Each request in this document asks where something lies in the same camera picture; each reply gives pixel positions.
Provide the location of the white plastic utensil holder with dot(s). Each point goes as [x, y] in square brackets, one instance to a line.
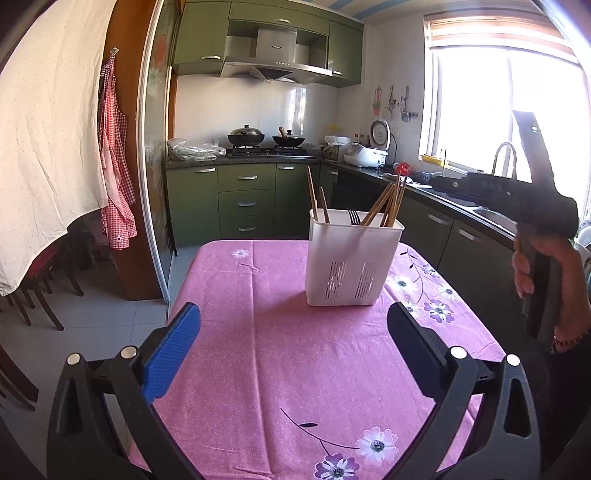
[348, 264]

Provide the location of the black wok with lid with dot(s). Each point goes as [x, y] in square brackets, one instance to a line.
[246, 136]

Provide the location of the green upper cabinets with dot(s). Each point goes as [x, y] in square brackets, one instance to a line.
[204, 26]

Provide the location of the chrome kitchen faucet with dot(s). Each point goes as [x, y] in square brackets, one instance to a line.
[509, 164]

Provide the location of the green kitchen cabinets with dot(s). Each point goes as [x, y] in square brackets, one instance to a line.
[256, 200]

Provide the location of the black pan with handle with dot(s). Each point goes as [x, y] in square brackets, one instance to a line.
[287, 139]

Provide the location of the white hanging cloth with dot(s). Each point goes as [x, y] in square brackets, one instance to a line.
[51, 172]

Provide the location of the black fork in holder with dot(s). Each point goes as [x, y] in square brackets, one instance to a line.
[354, 217]

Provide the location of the white rice cooker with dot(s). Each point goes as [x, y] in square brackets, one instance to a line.
[376, 153]

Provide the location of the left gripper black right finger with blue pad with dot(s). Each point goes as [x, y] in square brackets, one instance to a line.
[504, 442]

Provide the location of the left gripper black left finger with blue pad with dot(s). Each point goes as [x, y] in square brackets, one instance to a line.
[82, 440]

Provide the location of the steel range hood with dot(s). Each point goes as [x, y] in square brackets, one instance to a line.
[275, 54]

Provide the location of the dark wooden chair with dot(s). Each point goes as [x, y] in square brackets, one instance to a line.
[14, 381]

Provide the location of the person's right hand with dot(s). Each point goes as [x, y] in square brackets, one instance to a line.
[574, 323]

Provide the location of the plastic bag on counter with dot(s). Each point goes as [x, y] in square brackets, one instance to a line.
[189, 150]

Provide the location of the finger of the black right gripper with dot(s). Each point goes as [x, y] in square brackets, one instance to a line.
[450, 186]

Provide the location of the black sleeved right forearm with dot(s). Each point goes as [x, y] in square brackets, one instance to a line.
[565, 397]

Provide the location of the red checkered apron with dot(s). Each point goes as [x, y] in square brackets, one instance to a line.
[118, 221]

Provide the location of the pink floral tablecloth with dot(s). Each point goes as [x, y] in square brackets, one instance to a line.
[276, 389]

